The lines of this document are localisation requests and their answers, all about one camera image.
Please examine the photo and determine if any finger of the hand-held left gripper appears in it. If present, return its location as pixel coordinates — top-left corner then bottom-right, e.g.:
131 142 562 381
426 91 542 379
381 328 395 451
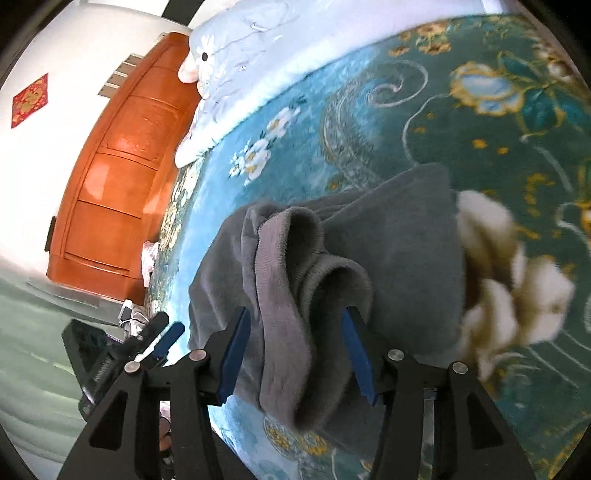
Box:
134 312 170 358
150 322 186 363

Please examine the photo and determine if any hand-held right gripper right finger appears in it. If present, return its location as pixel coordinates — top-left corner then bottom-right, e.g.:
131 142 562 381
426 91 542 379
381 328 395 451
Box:
341 306 536 480

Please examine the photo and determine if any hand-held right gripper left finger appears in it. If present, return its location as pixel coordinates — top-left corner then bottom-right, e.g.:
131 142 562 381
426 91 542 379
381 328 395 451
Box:
58 308 252 480

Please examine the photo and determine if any grey fleece sweatshirt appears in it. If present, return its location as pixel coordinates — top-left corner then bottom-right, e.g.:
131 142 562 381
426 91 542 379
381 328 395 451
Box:
187 162 468 455

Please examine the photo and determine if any pink knitted cloth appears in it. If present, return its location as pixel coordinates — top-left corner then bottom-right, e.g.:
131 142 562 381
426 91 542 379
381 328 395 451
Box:
140 240 160 288

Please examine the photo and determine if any wooden headboard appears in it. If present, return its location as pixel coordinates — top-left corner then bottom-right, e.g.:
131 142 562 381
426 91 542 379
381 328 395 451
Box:
46 31 204 308

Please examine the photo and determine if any teal floral blanket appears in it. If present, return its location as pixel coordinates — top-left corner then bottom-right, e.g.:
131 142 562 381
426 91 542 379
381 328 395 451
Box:
143 13 591 480

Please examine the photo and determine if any pink floral pillow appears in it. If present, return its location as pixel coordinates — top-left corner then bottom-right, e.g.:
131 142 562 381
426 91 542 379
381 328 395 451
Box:
179 53 200 85

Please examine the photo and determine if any light blue daisy quilt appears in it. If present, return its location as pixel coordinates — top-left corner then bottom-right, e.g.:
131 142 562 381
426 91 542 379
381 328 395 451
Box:
174 0 485 169

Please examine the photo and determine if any white wardrobe with black stripe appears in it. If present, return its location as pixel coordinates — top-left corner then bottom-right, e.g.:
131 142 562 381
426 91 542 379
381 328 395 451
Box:
164 0 241 28

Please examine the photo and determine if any white charger cable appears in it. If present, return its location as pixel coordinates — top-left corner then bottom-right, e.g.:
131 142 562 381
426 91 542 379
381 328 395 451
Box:
117 299 151 340

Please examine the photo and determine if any row of wall switches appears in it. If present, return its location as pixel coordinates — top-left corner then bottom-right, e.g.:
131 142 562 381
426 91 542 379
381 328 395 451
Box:
98 53 145 97

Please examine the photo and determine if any red wall decoration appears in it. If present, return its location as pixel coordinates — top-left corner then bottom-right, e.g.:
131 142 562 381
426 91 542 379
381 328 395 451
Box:
11 73 49 130

